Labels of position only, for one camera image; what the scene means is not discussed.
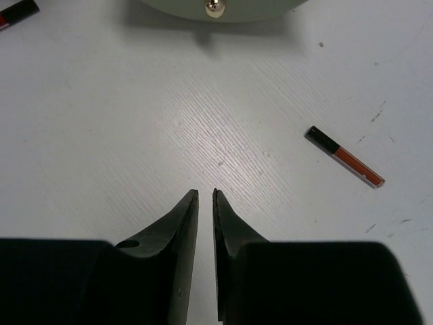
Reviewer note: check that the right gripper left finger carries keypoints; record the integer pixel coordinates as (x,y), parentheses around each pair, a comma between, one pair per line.
(145,279)

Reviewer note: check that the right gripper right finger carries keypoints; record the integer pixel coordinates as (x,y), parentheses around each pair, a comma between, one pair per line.
(264,282)

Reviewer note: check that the brown lip gloss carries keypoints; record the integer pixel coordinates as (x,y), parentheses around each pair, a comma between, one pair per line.
(344,157)

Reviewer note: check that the grey-green bottom drawer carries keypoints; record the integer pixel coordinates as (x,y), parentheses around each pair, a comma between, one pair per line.
(225,11)

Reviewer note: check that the red lip gloss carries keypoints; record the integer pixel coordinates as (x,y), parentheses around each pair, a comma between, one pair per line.
(18,12)

